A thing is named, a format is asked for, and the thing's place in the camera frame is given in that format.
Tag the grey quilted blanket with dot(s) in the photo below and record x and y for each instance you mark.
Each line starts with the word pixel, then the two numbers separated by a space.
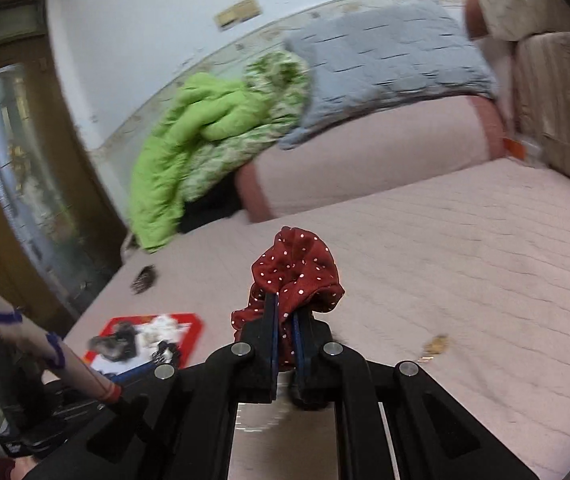
pixel 390 60

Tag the beige striped bedding bundle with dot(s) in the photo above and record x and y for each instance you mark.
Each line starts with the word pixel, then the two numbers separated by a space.
pixel 560 100

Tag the grey furry scrunchie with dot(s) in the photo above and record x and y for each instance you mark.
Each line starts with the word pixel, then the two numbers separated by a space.
pixel 115 342

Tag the white paper-wrapped rod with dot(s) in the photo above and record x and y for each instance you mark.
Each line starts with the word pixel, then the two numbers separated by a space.
pixel 25 330

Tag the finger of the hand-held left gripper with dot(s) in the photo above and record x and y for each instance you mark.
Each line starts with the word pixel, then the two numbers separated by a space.
pixel 135 374

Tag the bright green quilt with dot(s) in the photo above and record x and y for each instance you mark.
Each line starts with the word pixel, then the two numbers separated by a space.
pixel 175 160

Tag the black cloth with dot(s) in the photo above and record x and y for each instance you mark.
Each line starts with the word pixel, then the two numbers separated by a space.
pixel 210 212

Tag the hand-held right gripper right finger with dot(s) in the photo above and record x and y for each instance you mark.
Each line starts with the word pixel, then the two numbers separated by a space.
pixel 297 345

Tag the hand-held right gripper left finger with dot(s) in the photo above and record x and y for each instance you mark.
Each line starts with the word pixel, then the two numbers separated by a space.
pixel 275 332

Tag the red polka-dot scrunchie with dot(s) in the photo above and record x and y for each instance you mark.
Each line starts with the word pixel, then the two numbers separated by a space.
pixel 295 260

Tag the red tray with white inside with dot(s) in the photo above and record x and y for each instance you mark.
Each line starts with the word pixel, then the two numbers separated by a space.
pixel 192 330

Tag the dark beaded hair clip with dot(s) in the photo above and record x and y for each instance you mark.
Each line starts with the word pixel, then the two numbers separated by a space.
pixel 143 279

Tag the beige wall plaque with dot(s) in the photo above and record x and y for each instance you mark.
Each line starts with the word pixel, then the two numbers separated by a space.
pixel 237 12

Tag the white dotted scrunchie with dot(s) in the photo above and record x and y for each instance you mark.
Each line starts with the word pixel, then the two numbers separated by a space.
pixel 165 327

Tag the pink quilted bed cover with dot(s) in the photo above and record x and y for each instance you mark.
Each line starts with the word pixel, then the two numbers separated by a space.
pixel 465 260

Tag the green and white patterned quilt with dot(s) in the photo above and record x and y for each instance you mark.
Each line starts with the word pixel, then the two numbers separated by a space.
pixel 275 90

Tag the gold hair clip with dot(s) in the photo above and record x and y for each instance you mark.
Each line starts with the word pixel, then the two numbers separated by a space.
pixel 437 345

